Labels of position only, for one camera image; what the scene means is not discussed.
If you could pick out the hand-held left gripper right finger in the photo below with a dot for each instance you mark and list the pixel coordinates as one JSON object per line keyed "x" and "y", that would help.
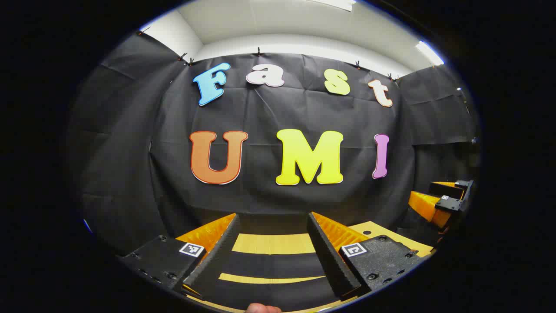
{"x": 330, "y": 261}

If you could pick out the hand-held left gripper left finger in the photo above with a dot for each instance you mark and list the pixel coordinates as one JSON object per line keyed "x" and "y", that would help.
{"x": 213, "y": 261}

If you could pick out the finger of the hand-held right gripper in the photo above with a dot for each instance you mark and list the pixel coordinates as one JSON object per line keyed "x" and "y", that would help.
{"x": 423, "y": 204}
{"x": 447, "y": 190}

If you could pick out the black jeans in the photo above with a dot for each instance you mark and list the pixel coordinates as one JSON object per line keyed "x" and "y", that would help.
{"x": 269, "y": 263}

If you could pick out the ceiling light panel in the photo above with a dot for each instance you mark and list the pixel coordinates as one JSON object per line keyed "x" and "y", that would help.
{"x": 332, "y": 4}
{"x": 429, "y": 53}

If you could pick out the black backdrop cloth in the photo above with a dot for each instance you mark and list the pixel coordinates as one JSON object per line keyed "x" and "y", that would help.
{"x": 260, "y": 113}

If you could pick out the row of black cloth clips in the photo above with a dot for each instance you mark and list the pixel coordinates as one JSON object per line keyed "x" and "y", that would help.
{"x": 259, "y": 51}

